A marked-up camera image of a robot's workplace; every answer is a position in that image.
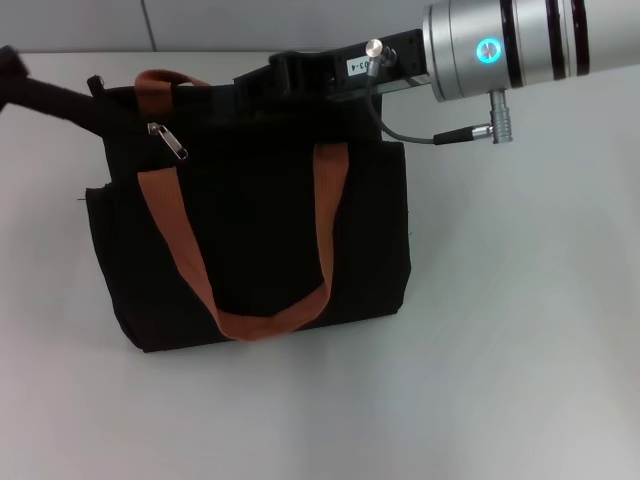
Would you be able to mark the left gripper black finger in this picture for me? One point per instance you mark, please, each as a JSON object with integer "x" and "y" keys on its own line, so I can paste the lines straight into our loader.
{"x": 55, "y": 102}

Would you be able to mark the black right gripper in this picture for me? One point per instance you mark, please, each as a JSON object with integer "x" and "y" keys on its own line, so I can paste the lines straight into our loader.
{"x": 325, "y": 75}

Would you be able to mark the silver zipper pull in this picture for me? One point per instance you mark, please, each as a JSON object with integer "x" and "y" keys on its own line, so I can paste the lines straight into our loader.
{"x": 172, "y": 145}

